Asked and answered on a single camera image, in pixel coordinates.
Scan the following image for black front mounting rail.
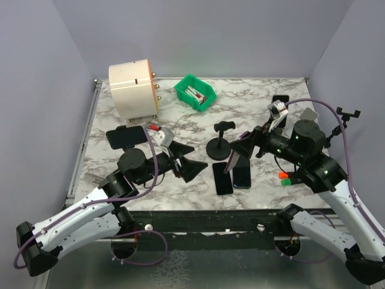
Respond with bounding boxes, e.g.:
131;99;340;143
116;210;294;251

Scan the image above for orange cap marker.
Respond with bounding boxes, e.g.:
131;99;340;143
279;172;297;179

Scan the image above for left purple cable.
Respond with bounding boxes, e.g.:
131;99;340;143
13;125;160;269

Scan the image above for black tripod phone stand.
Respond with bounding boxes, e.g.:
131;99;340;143
324;107;361;149

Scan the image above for green cap marker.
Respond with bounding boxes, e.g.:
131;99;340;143
281;178;303;186

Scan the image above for left black phone stand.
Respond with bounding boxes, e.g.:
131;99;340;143
124;146;135;154

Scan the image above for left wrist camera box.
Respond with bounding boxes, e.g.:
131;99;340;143
153;127;174;149

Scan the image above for black round base phone stand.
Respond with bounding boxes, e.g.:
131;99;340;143
206;121;236;161

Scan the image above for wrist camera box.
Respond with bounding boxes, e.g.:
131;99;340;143
267;100;288;132
153;127;174;149

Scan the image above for cream cylindrical drum device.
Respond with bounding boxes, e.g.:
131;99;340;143
108;59;159;120

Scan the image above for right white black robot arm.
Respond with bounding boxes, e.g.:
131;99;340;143
230;120;384;285

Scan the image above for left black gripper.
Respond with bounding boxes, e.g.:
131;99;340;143
135;140;208;185

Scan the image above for silver phone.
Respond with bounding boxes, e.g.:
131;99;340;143
212;162;233;196

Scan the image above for dark phone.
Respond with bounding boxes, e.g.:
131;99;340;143
272;94;290;127

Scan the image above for phone on left stand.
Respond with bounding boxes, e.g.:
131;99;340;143
106;126;147;151

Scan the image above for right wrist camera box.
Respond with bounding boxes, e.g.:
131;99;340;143
267;100;288;132

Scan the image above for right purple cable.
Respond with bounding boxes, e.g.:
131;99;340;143
275;98;385;264

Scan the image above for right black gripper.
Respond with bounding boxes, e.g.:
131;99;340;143
229;116;306;166

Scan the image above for green plastic bin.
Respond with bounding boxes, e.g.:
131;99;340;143
174;74;217;112

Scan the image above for purple phone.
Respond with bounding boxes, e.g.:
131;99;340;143
223;131;250;173

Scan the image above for white markers in bin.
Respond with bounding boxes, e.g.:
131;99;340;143
185;85;208;105

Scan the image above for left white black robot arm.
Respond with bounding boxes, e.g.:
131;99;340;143
16;141;208;276

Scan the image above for purple cable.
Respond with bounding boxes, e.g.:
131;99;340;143
275;98;385;264
13;125;160;269

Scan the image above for black phone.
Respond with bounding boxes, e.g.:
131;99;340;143
232;156;251;189

